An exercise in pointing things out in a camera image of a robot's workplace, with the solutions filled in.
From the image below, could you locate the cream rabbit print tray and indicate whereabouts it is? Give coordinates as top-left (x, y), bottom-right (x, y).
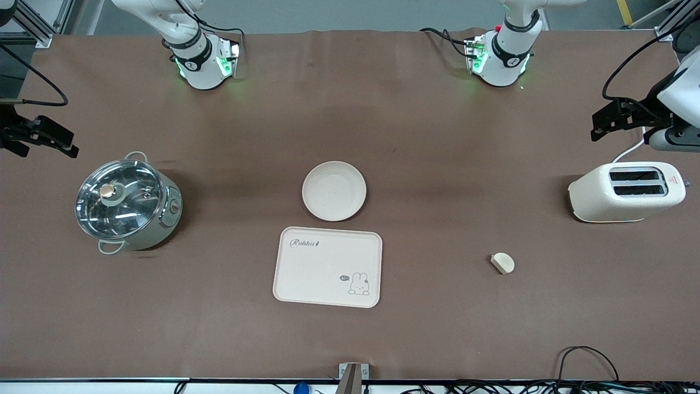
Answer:
top-left (272, 227), bottom-right (383, 309)

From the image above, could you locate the brown table mat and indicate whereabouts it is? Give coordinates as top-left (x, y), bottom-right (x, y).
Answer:
top-left (0, 28), bottom-right (700, 382)

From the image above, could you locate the black cable bundle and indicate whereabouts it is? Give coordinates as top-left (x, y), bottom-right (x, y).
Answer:
top-left (383, 380), bottom-right (700, 394)

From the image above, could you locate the white toaster power cable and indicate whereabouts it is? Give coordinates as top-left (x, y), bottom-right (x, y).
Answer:
top-left (611, 137), bottom-right (647, 164)

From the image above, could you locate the cream two-slot toaster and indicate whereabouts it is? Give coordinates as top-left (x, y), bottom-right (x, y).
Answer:
top-left (568, 161), bottom-right (687, 224)

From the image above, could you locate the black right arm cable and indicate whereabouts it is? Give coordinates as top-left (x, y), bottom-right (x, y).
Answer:
top-left (0, 43), bottom-right (68, 107)

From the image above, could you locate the glass pot lid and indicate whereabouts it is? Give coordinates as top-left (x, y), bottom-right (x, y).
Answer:
top-left (75, 159), bottom-right (166, 240)

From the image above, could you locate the aluminium frame profile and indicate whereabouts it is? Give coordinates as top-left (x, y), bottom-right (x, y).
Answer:
top-left (654, 0), bottom-right (700, 42)
top-left (0, 0), bottom-right (75, 48)

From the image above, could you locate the black arm base cable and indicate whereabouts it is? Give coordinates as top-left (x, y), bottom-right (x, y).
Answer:
top-left (175, 0), bottom-right (246, 53)
top-left (420, 27), bottom-right (472, 59)

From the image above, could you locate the round cream plate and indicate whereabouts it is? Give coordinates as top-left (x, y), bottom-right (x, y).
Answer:
top-left (302, 161), bottom-right (368, 222)

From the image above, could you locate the steel electric cooking pot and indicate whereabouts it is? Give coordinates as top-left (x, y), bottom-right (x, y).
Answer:
top-left (75, 152), bottom-right (183, 256)

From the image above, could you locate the white steamed bun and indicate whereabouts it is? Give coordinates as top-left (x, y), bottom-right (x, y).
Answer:
top-left (491, 252), bottom-right (515, 275)

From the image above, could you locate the black looped cable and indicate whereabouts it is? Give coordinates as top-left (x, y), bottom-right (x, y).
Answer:
top-left (557, 345), bottom-right (620, 384)

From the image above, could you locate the grey metal camera bracket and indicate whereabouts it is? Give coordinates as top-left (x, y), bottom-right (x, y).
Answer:
top-left (338, 362), bottom-right (370, 394)

